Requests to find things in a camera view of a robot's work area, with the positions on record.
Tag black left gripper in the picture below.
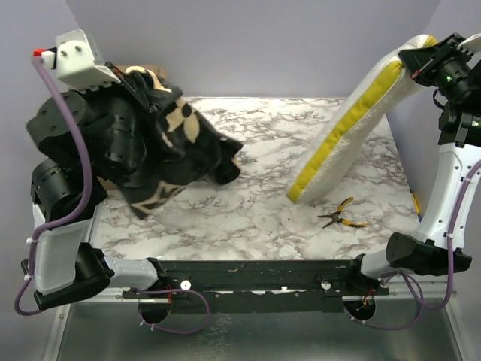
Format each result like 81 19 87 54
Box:
83 60 165 174

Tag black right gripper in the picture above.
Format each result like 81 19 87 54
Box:
401 32 476 101

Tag black yellow flower pillowcase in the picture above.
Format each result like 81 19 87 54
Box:
119 65 243 220

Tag white pillow yellow edge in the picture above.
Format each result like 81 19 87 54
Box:
286 34 437 203

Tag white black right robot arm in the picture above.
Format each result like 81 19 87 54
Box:
345 33 480 294

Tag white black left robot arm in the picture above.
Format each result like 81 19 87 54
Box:
22 67 182 311

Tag tan plastic tool case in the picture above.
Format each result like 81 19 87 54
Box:
115 64 168 79

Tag yellow blue pencil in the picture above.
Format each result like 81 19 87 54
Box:
410 190 422 222

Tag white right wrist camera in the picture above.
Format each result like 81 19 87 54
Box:
458 33 481 53

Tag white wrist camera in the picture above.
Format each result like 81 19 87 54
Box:
458 33 481 53
33 29 121 92

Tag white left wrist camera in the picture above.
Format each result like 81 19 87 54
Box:
33 29 121 92

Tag yellow handled pliers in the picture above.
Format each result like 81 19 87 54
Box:
317 196 368 229

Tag black mounting rail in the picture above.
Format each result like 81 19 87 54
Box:
123 259 389 314

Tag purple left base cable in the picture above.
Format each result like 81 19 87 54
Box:
127 287 210 335

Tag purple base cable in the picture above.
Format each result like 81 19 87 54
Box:
127 287 210 335
343 270 428 330

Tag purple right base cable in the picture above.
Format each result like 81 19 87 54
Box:
343 270 428 330

